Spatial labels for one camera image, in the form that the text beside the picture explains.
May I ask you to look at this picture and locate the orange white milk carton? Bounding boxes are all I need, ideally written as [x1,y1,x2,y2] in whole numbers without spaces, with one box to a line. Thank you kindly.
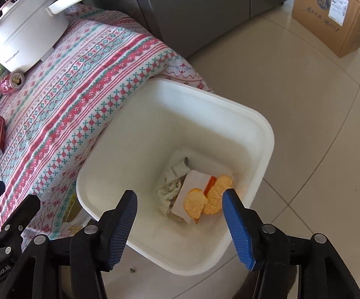
[171,170,218,225]

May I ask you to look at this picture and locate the patterned red green tablecloth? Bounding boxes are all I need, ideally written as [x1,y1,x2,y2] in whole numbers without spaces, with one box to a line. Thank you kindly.
[0,4,215,246]

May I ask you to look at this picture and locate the white plastic trash bin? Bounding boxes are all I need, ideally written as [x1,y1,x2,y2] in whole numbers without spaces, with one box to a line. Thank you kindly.
[76,77,275,277]

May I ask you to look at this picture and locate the cardboard box with shipping label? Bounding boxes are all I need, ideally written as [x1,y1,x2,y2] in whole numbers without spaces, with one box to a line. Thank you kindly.
[291,0,360,59]

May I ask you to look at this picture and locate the grey refrigerator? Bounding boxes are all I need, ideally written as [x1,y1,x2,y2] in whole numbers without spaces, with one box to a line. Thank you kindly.
[83,0,296,60]

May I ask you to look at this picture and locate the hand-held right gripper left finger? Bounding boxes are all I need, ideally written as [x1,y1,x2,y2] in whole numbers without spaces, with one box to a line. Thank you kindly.
[0,189,138,299]

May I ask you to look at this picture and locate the white paper wrapper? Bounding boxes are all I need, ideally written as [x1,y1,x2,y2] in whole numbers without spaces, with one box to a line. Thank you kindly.
[155,157,190,216]

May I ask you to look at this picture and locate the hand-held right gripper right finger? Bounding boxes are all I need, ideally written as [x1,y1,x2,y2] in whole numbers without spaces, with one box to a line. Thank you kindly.
[222,188,360,299]

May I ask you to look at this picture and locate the white electric cooking pot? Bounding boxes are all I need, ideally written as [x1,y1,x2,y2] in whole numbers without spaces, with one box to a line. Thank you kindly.
[0,0,134,73]

